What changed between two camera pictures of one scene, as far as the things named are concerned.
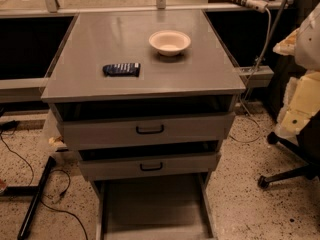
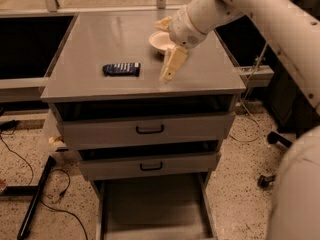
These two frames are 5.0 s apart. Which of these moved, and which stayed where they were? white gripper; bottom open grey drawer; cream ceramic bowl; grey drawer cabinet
Moved: white gripper
Stayed: bottom open grey drawer; grey drawer cabinet; cream ceramic bowl
